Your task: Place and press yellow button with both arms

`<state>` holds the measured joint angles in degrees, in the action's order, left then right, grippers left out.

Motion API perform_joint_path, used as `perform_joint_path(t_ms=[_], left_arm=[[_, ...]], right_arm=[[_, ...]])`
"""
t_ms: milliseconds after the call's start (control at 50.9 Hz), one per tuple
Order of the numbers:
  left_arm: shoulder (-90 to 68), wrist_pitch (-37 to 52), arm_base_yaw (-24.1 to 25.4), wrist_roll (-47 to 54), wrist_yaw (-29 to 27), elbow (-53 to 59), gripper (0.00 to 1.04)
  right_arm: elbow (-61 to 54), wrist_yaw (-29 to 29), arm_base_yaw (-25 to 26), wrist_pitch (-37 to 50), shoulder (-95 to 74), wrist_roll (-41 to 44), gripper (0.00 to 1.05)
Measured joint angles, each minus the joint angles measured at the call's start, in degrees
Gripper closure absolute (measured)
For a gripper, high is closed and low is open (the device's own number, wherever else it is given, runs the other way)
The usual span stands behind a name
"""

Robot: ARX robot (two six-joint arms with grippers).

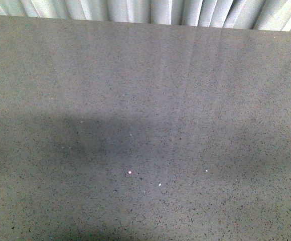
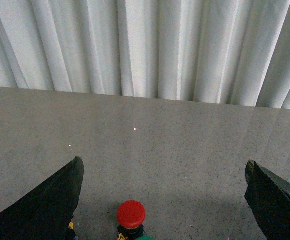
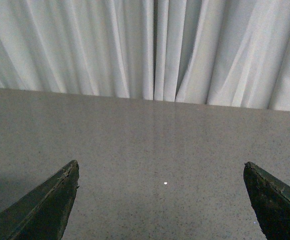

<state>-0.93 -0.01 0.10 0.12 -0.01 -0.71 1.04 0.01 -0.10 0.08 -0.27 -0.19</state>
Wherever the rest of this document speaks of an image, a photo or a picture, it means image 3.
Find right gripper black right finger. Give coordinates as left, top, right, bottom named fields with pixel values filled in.
left=243, top=161, right=290, bottom=240

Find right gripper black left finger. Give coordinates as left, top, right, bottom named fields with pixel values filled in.
left=0, top=160, right=79, bottom=240

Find white pleated curtain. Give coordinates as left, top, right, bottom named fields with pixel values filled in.
left=0, top=0, right=290, bottom=111

